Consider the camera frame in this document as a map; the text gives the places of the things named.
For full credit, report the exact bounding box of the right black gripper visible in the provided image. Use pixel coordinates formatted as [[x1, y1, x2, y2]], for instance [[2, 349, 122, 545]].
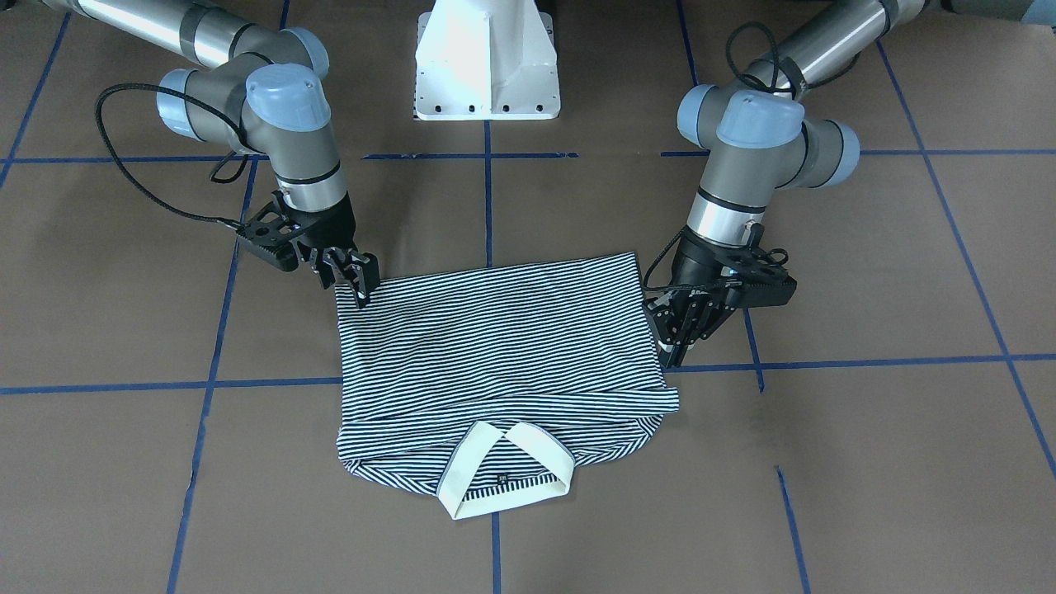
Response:
[[293, 193, 380, 309]]

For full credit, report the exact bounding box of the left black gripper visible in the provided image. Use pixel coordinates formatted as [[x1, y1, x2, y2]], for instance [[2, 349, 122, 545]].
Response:
[[644, 233, 747, 369]]

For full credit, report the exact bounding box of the striped polo shirt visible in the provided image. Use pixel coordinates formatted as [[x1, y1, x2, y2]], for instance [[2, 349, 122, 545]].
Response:
[[335, 252, 680, 520]]

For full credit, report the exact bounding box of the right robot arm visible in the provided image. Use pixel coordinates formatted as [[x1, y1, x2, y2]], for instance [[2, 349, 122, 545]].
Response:
[[49, 1, 380, 308]]

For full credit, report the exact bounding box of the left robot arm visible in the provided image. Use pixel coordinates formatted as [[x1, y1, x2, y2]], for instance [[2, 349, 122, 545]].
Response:
[[643, 1, 926, 368]]

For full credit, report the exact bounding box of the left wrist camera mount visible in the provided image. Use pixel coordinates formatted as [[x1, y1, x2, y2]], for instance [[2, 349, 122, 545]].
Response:
[[715, 222, 797, 309]]

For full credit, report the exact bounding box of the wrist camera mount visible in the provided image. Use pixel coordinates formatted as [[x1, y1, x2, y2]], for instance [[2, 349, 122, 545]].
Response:
[[235, 191, 300, 273], [715, 222, 797, 309]]

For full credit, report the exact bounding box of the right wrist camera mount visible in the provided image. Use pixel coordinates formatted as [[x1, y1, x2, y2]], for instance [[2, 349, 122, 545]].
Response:
[[235, 191, 300, 273]]

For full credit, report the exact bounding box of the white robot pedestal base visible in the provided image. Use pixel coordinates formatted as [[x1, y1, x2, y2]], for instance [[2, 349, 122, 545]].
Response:
[[412, 1, 562, 120]]

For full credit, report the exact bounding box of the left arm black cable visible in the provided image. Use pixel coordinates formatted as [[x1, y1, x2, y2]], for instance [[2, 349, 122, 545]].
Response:
[[724, 21, 859, 96]]

